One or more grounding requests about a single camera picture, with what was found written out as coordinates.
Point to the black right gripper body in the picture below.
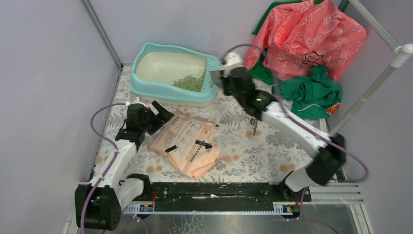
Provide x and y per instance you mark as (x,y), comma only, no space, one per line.
(228,90)

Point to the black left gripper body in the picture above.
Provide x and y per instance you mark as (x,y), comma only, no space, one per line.
(151,123)

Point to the pink cat litter bag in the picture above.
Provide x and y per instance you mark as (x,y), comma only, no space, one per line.
(188,144)

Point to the brown bag sealing clip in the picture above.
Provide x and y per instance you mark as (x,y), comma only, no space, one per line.
(253,122)

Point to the teal litter box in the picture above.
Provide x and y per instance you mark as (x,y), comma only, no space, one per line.
(157,66)

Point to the grey litter scoop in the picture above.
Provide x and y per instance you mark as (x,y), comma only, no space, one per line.
(216,78)

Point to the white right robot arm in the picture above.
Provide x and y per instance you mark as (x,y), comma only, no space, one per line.
(327,152)

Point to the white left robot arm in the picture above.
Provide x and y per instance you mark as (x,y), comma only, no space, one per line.
(99,203)

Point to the green cat litter pile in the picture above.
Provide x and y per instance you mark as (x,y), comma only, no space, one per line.
(190,82)

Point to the dark green garment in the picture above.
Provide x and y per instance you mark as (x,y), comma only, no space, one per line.
(282,42)

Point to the pink patterned jacket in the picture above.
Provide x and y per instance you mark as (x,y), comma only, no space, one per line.
(342,36)

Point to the green sweatshirt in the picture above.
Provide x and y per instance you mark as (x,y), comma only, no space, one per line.
(315,96)

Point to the white pole stand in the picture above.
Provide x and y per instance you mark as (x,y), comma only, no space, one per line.
(402,53)

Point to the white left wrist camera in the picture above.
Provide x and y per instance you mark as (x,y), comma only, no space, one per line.
(135,101)

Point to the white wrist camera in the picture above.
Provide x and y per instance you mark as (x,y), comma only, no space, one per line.
(231,61)
(135,101)

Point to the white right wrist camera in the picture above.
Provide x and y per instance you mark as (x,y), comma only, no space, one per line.
(231,61)

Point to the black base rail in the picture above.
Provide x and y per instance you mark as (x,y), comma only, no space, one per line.
(220,197)

